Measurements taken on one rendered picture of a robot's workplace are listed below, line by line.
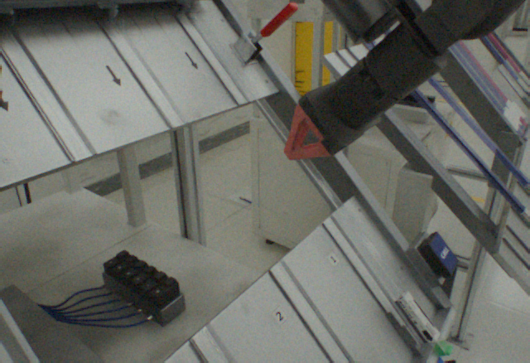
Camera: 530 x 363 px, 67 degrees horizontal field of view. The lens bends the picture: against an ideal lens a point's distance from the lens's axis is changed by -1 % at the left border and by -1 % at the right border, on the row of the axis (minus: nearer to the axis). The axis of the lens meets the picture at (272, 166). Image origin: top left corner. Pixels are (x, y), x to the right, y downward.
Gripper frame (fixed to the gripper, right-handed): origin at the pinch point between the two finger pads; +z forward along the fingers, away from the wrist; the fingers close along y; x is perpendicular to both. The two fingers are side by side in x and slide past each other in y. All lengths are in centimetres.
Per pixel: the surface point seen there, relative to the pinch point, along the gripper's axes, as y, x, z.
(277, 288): 12.7, 11.0, 2.2
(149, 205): -81, -36, 169
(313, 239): 4.1, 9.9, 2.2
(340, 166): -7.9, 5.0, 1.4
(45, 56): 19.5, -19.9, 2.4
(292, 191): -85, 4, 80
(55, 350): 24.0, 3.0, 35.0
